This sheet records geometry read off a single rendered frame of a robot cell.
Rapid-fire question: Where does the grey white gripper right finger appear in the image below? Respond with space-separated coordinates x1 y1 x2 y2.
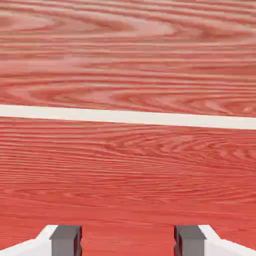
173 224 256 256

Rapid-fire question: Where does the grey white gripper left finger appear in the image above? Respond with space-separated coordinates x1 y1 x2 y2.
0 224 83 256

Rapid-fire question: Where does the red wooden cabinet door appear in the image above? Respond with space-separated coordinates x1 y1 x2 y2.
0 0 256 118
0 116 256 256

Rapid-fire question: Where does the cabinet with white frame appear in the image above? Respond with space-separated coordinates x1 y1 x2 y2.
0 104 256 131

